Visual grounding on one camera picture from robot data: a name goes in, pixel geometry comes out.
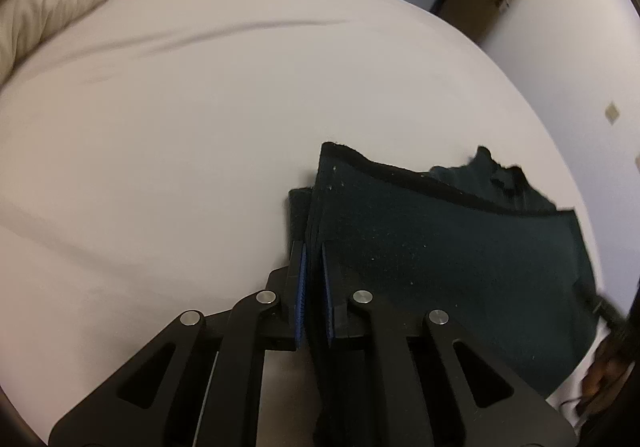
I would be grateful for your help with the bed with light grey sheet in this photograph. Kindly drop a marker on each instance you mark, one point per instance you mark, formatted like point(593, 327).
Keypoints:
point(200, 102)

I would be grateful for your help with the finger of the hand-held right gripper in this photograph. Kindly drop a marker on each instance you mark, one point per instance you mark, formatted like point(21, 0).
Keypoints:
point(607, 311)

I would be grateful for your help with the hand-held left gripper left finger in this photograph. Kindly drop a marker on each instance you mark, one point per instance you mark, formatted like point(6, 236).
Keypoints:
point(301, 297)

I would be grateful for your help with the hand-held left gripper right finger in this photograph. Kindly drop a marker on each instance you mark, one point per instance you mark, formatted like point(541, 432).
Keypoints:
point(329, 307)

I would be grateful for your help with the beige wall socket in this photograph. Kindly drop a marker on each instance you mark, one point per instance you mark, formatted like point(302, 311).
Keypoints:
point(611, 112)

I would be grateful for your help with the dark green sweater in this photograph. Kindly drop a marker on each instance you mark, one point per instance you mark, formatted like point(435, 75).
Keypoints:
point(425, 267)

